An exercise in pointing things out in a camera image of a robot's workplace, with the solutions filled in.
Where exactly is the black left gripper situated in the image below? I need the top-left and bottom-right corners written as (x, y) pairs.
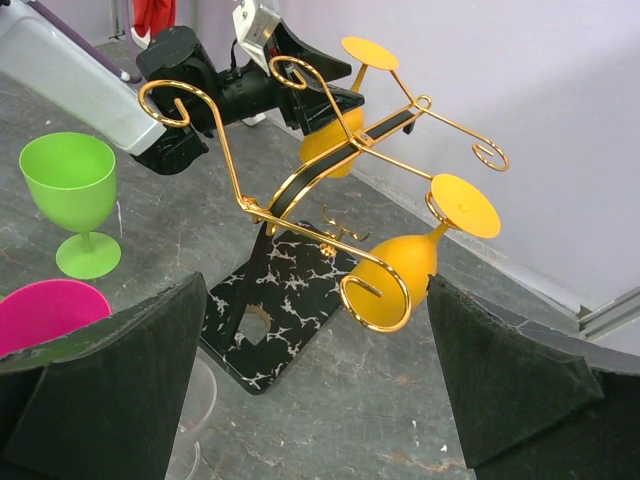
top-left (214, 20), bottom-right (364, 135)

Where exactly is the aluminium frame post right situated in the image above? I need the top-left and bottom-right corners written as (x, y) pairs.
top-left (578, 287), bottom-right (639, 339)

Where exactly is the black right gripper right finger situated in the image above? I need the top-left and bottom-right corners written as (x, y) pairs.
top-left (427, 275), bottom-right (639, 479)

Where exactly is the clear champagne glass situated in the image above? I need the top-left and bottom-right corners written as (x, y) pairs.
top-left (165, 348), bottom-right (217, 480)

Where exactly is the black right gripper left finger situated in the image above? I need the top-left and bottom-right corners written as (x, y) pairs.
top-left (1, 272), bottom-right (207, 480)

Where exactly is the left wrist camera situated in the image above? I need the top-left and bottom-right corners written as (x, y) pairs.
top-left (232, 0), bottom-right (281, 71)

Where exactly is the green wine glass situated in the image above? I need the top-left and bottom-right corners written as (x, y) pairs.
top-left (19, 132), bottom-right (121, 280)

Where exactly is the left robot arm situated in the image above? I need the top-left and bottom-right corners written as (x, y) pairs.
top-left (1, 1), bottom-right (365, 175)

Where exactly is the yellow wine glass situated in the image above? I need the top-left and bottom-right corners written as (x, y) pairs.
top-left (341, 174), bottom-right (501, 333)
top-left (298, 35), bottom-right (401, 180)

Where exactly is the white clothes stand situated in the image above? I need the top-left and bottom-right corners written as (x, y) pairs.
top-left (130, 27), bottom-right (151, 49)

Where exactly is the red cloth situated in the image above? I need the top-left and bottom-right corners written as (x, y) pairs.
top-left (133, 0), bottom-right (176, 37)

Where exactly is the pink wine glass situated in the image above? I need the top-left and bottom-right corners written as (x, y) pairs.
top-left (1, 278), bottom-right (112, 357)

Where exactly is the gold wine glass rack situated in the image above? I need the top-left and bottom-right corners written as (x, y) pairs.
top-left (138, 55), bottom-right (511, 396)

